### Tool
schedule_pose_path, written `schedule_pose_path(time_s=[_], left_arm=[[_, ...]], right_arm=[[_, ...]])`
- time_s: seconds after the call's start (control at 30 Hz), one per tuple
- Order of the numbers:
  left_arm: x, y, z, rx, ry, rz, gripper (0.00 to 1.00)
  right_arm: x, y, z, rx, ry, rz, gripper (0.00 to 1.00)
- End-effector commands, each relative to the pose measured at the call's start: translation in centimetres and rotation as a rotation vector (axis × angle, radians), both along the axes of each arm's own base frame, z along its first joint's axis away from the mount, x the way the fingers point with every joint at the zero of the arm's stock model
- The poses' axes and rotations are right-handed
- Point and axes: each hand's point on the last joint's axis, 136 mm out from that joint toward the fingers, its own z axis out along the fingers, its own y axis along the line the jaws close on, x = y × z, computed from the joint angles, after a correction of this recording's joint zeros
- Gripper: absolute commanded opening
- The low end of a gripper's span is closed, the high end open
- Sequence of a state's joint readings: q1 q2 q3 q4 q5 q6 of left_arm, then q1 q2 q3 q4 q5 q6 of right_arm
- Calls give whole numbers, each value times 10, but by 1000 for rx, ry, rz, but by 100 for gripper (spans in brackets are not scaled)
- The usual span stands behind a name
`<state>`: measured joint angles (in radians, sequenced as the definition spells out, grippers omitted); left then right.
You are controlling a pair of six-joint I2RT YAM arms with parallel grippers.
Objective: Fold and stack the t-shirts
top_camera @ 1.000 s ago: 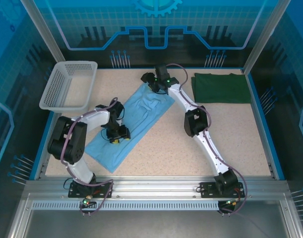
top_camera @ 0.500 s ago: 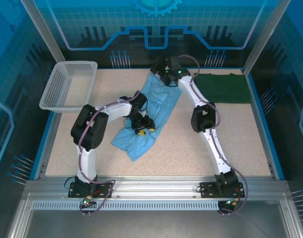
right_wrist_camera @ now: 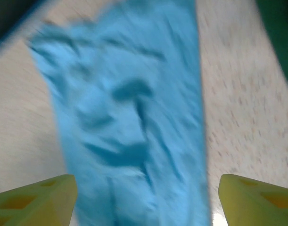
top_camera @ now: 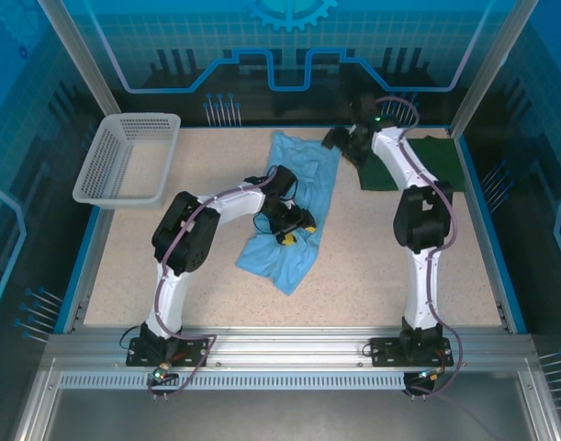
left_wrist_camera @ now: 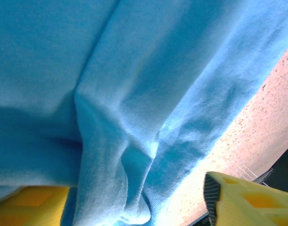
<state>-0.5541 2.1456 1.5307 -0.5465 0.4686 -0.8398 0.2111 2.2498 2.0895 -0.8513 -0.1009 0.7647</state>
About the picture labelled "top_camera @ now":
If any grey metal base frame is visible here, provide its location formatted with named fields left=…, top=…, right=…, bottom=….
left=11, top=356, right=561, bottom=441

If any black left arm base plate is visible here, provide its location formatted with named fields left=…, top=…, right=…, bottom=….
left=125, top=337, right=217, bottom=368

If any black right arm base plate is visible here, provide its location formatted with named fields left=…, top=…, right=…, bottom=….
left=369, top=337, right=455, bottom=368

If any small connector board with LED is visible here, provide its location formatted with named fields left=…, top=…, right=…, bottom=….
left=147, top=362, right=180, bottom=387
left=408, top=366, right=449, bottom=385

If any aluminium mounting rail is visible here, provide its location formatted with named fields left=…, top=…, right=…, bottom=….
left=45, top=324, right=536, bottom=368

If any aluminium frame post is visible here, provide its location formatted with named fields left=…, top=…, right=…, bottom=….
left=447, top=0, right=541, bottom=139
left=36, top=0, right=121, bottom=116

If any slotted grey cable duct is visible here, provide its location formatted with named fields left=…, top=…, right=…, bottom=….
left=58, top=371, right=409, bottom=392

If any light blue t-shirt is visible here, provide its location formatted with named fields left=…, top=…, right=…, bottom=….
left=235, top=130, right=342, bottom=297

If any dark green t-shirt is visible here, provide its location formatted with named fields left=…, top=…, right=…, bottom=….
left=356, top=135, right=466, bottom=192

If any white perforated plastic basket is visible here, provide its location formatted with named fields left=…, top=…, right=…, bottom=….
left=72, top=112, right=182, bottom=210

